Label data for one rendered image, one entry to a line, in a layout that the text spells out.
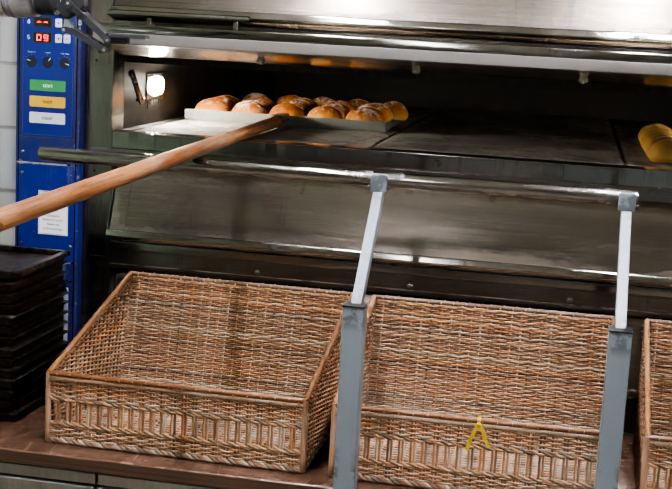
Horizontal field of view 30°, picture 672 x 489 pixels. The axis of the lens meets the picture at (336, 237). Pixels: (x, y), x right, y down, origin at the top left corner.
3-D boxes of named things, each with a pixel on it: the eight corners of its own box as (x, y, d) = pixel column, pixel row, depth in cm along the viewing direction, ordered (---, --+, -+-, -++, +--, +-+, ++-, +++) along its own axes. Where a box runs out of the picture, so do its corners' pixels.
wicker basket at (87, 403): (125, 380, 304) (128, 268, 300) (353, 405, 294) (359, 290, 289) (39, 443, 257) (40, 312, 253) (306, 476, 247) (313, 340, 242)
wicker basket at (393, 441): (363, 407, 293) (369, 291, 288) (609, 433, 283) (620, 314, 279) (323, 479, 246) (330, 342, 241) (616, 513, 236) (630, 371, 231)
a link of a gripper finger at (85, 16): (68, -3, 233) (63, 3, 234) (110, 40, 233) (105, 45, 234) (76, -2, 237) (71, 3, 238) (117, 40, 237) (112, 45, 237)
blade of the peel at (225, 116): (384, 132, 332) (385, 121, 331) (184, 118, 341) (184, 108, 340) (401, 121, 367) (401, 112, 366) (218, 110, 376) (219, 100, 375)
